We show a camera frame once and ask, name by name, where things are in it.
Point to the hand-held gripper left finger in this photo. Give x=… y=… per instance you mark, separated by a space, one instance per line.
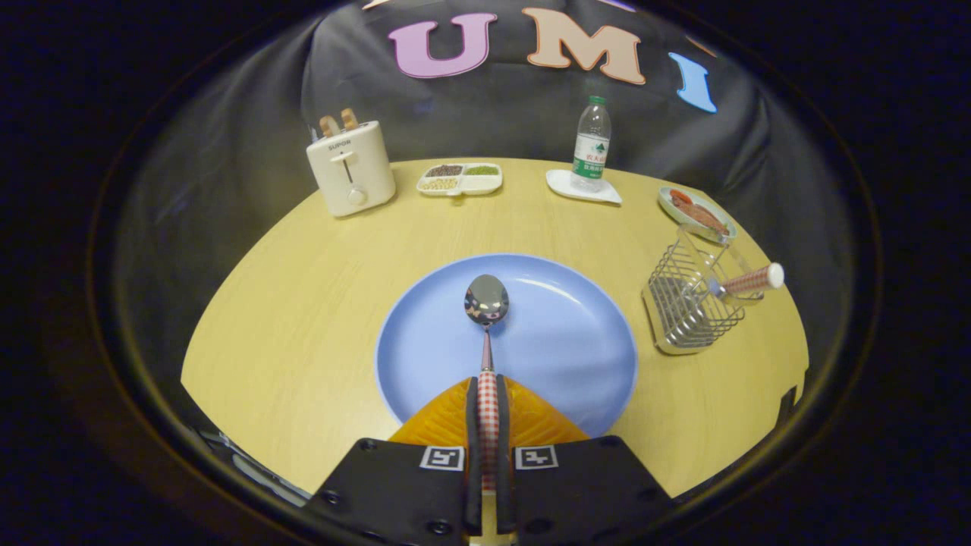
x=410 y=493

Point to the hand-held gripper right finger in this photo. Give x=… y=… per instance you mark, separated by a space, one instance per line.
x=576 y=493

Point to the blue round plate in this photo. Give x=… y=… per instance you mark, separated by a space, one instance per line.
x=569 y=341

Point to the red meat slices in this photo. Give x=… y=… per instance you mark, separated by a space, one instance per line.
x=699 y=215

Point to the pale green round plate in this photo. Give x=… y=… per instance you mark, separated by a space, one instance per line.
x=698 y=214

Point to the white square coaster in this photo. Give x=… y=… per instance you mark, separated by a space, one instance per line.
x=560 y=183

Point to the white divided dish with beans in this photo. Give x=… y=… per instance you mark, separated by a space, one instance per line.
x=460 y=180

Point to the white toaster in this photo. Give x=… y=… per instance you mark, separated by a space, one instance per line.
x=353 y=174

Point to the clear water bottle green cap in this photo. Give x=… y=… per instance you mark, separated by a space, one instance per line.
x=590 y=152

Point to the brown toast slice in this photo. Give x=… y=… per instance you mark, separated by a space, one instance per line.
x=329 y=126
x=350 y=118

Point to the black backdrop cloth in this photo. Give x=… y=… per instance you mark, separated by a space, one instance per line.
x=227 y=152

